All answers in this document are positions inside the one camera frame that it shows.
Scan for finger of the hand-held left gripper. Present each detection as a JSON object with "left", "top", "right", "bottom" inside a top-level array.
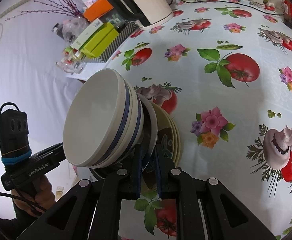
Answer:
[
  {"left": 46, "top": 142, "right": 65, "bottom": 152},
  {"left": 32, "top": 145, "right": 67, "bottom": 164}
]

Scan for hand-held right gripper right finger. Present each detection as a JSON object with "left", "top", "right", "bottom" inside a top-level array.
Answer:
[{"left": 155, "top": 146, "right": 277, "bottom": 240}]

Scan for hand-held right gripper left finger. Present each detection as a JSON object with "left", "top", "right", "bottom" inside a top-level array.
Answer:
[{"left": 16, "top": 144, "right": 143, "bottom": 240}]

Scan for tan plate with blue print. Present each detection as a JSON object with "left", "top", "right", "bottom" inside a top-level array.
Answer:
[
  {"left": 161, "top": 110, "right": 179, "bottom": 170},
  {"left": 141, "top": 103, "right": 176, "bottom": 194},
  {"left": 166, "top": 115, "right": 182, "bottom": 168}
]

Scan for stainless steel bowl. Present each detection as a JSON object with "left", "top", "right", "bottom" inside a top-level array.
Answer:
[{"left": 88, "top": 94, "right": 159, "bottom": 180}]

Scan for white bowl with blue stripe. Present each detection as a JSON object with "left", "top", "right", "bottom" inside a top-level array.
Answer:
[
  {"left": 62, "top": 69, "right": 133, "bottom": 168},
  {"left": 93, "top": 84, "right": 144, "bottom": 169}
]

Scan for person's left forearm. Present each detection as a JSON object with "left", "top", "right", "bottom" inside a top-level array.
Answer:
[{"left": 0, "top": 205, "right": 44, "bottom": 240}]

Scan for person's left hand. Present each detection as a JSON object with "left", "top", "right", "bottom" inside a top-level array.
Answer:
[{"left": 12, "top": 176, "right": 57, "bottom": 216}]

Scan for white paper sheet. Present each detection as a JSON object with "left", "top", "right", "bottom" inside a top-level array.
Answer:
[{"left": 66, "top": 71, "right": 86, "bottom": 80}]

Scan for clear glass cups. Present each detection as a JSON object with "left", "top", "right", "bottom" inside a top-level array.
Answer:
[{"left": 56, "top": 46, "right": 86, "bottom": 75}]

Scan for lime green box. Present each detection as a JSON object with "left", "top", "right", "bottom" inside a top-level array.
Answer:
[{"left": 82, "top": 21, "right": 119, "bottom": 58}]

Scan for dark pump bottle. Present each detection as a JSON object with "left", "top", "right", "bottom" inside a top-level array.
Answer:
[{"left": 52, "top": 23, "right": 65, "bottom": 39}]

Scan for flat white box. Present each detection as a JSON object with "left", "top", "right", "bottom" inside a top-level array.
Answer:
[{"left": 71, "top": 17, "right": 104, "bottom": 50}]

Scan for black white striped tray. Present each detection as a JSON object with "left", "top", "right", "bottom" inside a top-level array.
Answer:
[{"left": 87, "top": 21, "right": 139, "bottom": 63}]

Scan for clear plastic bag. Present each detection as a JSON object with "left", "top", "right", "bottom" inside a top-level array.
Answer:
[{"left": 62, "top": 16, "right": 89, "bottom": 43}]

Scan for purple decorative branches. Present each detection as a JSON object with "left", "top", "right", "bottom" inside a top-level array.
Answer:
[{"left": 5, "top": 0, "right": 84, "bottom": 23}]

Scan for orange box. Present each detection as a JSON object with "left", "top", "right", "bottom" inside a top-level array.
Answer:
[{"left": 82, "top": 0, "right": 114, "bottom": 23}]

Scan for cream electric kettle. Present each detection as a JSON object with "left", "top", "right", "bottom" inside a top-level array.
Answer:
[{"left": 100, "top": 0, "right": 173, "bottom": 30}]

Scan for white wall pipe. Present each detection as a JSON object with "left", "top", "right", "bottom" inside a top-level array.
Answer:
[{"left": 0, "top": 0, "right": 48, "bottom": 28}]

